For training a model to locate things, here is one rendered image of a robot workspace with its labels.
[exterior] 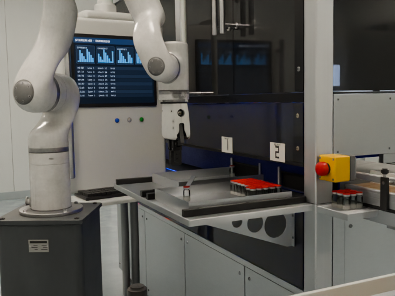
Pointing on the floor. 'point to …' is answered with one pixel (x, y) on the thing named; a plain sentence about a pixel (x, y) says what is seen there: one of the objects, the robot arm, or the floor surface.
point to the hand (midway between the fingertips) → (175, 157)
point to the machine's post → (317, 140)
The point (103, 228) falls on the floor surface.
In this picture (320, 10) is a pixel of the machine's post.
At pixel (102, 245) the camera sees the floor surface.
